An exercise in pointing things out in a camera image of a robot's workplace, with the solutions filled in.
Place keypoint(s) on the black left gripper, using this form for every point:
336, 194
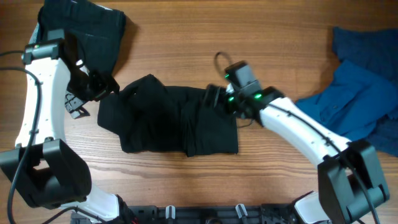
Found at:
102, 88

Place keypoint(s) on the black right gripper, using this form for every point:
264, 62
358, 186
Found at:
221, 100

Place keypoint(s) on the black t-shirt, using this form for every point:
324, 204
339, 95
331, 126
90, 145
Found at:
149, 116

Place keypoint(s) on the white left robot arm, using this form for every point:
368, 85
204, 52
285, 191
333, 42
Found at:
42, 168

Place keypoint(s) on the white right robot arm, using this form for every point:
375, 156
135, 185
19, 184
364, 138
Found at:
351, 182

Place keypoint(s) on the blue polo shirt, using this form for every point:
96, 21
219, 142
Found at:
352, 103

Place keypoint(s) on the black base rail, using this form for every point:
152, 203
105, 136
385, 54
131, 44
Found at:
217, 214

